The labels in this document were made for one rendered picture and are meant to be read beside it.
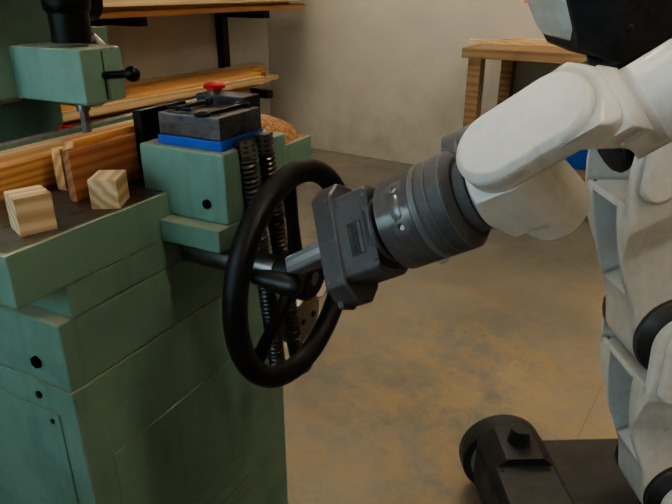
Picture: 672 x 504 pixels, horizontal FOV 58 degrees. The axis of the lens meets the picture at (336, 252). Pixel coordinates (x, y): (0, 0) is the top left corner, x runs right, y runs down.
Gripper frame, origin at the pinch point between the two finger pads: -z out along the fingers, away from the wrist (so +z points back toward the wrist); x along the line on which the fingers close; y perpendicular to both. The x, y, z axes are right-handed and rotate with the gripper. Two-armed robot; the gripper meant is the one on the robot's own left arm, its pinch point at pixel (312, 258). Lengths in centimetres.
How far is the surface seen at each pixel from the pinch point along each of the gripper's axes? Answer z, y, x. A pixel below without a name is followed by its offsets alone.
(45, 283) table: -23.4, 16.0, 2.7
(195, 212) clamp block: -18.3, -1.0, 11.8
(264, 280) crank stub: -5.4, 1.9, -1.0
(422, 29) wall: -101, -274, 212
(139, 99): -194, -124, 157
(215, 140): -11.0, 1.0, 18.1
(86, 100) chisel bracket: -25.9, 8.4, 28.4
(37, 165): -33.0, 11.5, 21.4
